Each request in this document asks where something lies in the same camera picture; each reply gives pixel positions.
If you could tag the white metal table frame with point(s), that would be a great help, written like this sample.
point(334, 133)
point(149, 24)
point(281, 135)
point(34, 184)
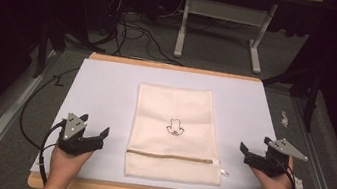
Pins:
point(229, 12)

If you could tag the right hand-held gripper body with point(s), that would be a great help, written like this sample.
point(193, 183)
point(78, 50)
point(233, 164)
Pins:
point(272, 164)

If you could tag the cream zippered mesh laundry bag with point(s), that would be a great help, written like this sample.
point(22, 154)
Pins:
point(177, 109)

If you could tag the white paper scrap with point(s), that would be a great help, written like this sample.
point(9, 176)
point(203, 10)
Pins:
point(299, 185)
point(284, 119)

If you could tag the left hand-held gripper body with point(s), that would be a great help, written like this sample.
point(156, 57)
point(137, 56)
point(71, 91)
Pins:
point(76, 143)

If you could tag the person's right hand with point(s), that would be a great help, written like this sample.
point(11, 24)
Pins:
point(274, 186)

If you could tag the black stand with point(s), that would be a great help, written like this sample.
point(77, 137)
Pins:
point(311, 99)
point(44, 45)

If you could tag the person's left hand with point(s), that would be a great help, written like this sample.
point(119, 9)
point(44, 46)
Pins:
point(66, 167)

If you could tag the white table sheet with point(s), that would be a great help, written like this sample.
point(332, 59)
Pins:
point(106, 92)

